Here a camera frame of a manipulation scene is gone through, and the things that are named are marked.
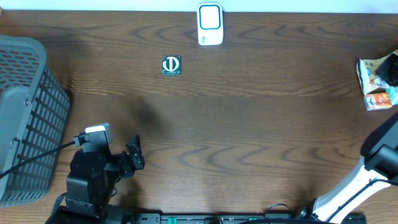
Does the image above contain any dark green round-logo box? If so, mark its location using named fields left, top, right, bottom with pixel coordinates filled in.
left=162, top=56, right=182, bottom=76

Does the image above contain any teal small carton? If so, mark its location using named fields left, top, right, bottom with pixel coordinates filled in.
left=386, top=86, right=398, bottom=105

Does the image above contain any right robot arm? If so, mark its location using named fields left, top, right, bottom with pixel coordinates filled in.
left=296, top=52, right=397, bottom=223

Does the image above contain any grey plastic basket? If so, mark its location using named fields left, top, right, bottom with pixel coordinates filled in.
left=1, top=35, right=71, bottom=207

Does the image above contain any black left camera cable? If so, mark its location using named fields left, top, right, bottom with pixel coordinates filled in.
left=0, top=140, right=77, bottom=180

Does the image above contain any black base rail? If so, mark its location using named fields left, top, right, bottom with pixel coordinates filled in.
left=134, top=212, right=368, bottom=224

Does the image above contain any white snack bag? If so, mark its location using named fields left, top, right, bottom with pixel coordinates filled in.
left=356, top=51, right=397, bottom=95

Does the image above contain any white barcode scanner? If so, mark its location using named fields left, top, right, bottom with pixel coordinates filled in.
left=197, top=2, right=224, bottom=45

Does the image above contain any orange small carton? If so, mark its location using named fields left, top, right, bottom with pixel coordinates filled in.
left=364, top=93, right=392, bottom=111

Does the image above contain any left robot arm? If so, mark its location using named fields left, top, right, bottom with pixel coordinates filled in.
left=46, top=131, right=145, bottom=224

